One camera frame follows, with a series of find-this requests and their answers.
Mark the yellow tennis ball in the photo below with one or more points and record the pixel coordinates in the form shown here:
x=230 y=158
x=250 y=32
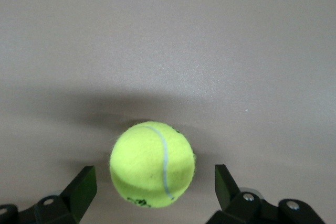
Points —
x=147 y=163

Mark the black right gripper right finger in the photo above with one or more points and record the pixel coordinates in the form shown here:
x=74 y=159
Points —
x=225 y=195

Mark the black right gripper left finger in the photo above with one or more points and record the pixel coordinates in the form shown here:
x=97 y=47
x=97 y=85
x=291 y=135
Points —
x=78 y=195

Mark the brown table mat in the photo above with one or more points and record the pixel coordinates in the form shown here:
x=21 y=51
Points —
x=157 y=37

